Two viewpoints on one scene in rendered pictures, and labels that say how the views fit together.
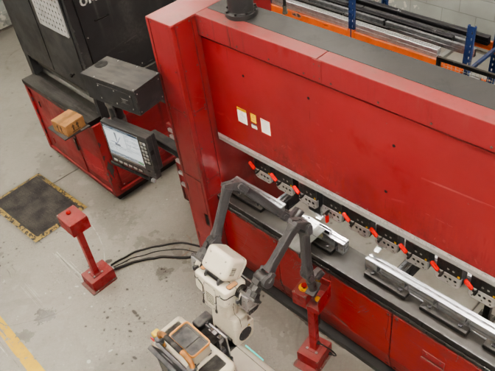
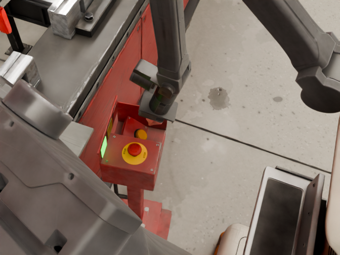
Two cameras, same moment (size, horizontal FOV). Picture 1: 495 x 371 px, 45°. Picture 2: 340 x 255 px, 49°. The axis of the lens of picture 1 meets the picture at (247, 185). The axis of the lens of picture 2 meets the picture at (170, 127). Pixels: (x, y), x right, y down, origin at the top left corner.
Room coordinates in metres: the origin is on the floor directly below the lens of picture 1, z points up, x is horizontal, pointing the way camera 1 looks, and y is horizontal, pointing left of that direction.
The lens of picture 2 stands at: (2.66, 0.19, 1.72)
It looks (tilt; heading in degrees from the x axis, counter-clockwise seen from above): 57 degrees down; 233
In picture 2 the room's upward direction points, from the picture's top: 8 degrees clockwise
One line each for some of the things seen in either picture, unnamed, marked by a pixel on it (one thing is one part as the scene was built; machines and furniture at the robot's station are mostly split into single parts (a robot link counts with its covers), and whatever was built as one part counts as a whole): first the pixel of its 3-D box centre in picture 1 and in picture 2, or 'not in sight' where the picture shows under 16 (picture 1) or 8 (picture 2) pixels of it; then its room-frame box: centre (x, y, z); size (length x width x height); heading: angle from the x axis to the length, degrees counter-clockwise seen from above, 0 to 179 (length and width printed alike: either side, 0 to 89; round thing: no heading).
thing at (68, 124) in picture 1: (66, 121); not in sight; (4.37, 1.47, 1.04); 0.30 x 0.26 x 0.12; 39
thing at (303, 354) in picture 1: (312, 354); (142, 221); (2.37, -0.29, 0.06); 0.25 x 0.20 x 0.12; 139
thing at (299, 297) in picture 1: (311, 291); (134, 143); (2.40, -0.31, 0.75); 0.20 x 0.16 x 0.18; 49
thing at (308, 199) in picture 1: (311, 192); not in sight; (2.79, -0.40, 1.26); 0.15 x 0.09 x 0.17; 40
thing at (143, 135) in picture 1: (133, 146); not in sight; (3.36, 0.74, 1.42); 0.45 x 0.12 x 0.36; 48
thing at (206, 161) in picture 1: (231, 138); not in sight; (3.64, 0.07, 1.15); 0.85 x 0.25 x 2.30; 130
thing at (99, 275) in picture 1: (85, 249); not in sight; (3.42, 1.38, 0.41); 0.25 x 0.20 x 0.83; 130
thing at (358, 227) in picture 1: (362, 220); not in sight; (2.48, -0.66, 1.26); 0.15 x 0.09 x 0.17; 40
